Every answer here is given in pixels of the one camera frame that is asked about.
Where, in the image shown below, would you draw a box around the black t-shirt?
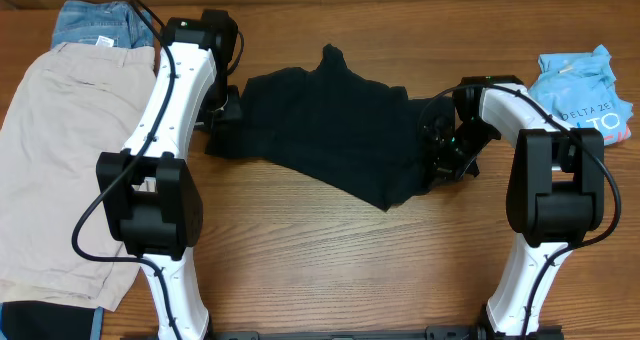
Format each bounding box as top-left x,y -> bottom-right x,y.
206,45 -> 461,211

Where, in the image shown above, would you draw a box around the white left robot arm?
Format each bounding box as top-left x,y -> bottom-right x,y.
96,10 -> 243,339

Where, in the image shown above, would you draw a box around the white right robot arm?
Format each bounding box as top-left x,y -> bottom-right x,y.
418,75 -> 605,339

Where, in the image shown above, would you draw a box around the light blue printed t-shirt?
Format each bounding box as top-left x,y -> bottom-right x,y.
529,45 -> 633,145

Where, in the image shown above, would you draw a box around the beige shorts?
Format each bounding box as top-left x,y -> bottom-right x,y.
1,43 -> 155,311

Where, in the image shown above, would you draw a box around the blue denim jeans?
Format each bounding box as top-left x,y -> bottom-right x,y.
51,0 -> 154,49

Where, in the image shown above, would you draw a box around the black garment with blue trim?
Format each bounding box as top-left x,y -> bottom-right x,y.
1,301 -> 104,340

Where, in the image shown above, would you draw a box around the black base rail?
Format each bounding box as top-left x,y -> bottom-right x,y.
119,322 -> 565,340

